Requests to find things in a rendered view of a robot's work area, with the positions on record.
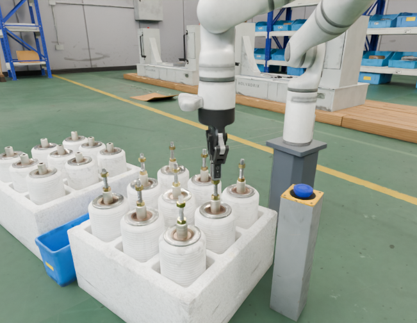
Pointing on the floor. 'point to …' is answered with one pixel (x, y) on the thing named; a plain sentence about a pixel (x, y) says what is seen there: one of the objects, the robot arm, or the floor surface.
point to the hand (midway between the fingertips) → (216, 170)
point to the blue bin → (59, 252)
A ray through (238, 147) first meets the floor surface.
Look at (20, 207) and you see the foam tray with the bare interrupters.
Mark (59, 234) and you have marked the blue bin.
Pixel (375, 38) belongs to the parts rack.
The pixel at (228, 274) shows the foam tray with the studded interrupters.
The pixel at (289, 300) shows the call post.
